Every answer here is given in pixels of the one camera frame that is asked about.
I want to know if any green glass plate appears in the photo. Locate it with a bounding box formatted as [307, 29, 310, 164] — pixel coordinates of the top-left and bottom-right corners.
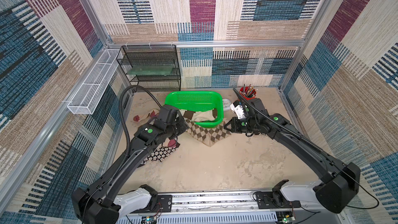
[127, 65, 174, 76]

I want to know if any black wire mesh shelf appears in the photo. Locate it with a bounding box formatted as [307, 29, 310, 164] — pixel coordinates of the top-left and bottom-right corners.
[117, 45, 181, 92]

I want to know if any white wire wall basket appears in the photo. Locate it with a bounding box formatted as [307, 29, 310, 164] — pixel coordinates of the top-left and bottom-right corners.
[67, 49, 119, 115]

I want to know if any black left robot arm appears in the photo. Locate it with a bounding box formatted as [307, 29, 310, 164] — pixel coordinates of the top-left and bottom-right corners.
[72, 105, 188, 224]

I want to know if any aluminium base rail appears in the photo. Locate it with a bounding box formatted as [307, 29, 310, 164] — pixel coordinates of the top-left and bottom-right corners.
[77, 189, 352, 224]

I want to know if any pink purple striped sock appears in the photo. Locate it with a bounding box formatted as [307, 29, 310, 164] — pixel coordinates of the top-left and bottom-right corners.
[167, 139, 180, 148]
[133, 109, 159, 122]

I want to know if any brown argyle sock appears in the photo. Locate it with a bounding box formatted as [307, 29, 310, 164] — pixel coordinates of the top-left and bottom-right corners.
[185, 119, 212, 142]
[199, 121, 232, 147]

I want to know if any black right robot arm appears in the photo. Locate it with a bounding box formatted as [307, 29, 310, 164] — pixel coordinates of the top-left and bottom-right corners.
[224, 99, 361, 214]

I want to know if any cream brown striped sock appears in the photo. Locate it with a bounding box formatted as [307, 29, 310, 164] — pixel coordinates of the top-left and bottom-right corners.
[181, 109, 217, 122]

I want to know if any red pencil cup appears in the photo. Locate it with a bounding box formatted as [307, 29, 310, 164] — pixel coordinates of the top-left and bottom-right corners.
[239, 84, 257, 100]

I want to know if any green plastic basket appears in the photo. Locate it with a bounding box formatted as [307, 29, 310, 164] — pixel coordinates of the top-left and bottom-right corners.
[165, 91, 224, 128]

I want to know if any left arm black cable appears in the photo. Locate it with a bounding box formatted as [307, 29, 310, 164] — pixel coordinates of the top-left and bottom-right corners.
[119, 85, 163, 169]

